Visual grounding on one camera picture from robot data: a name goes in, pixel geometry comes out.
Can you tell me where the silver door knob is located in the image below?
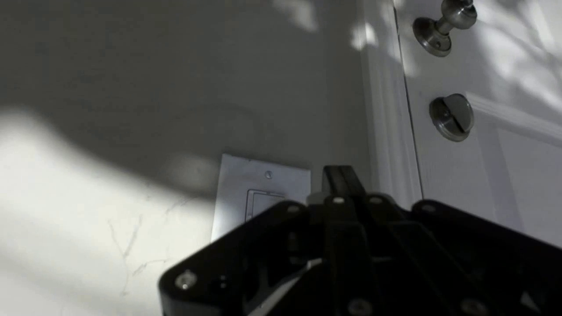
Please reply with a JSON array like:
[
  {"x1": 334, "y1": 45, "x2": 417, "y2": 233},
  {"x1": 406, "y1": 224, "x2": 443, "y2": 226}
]
[{"x1": 411, "y1": 0, "x2": 480, "y2": 59}]

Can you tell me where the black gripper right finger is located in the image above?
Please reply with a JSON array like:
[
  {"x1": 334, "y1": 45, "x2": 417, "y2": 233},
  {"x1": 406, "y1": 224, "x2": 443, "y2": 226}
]
[{"x1": 350, "y1": 163, "x2": 562, "y2": 316}]

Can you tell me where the white rocker light switch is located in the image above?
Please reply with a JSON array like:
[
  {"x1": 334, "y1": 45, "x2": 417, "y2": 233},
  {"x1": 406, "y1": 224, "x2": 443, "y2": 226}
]
[{"x1": 243, "y1": 185, "x2": 288, "y2": 222}]

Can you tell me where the white panel door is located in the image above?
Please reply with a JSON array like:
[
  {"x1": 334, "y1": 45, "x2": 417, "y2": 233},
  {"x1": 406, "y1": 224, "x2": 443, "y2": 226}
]
[{"x1": 392, "y1": 0, "x2": 562, "y2": 250}]

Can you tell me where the white switch wall plate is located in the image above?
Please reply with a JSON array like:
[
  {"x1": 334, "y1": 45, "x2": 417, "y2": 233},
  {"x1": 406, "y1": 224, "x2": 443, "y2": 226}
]
[{"x1": 209, "y1": 152, "x2": 313, "y2": 242}]

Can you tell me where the white door frame trim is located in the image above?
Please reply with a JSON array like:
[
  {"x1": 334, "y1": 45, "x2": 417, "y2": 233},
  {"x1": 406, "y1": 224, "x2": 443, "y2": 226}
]
[{"x1": 355, "y1": 0, "x2": 425, "y2": 210}]

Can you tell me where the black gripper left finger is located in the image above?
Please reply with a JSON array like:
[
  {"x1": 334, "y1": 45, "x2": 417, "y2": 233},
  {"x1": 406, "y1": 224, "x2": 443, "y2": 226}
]
[{"x1": 157, "y1": 163, "x2": 355, "y2": 316}]

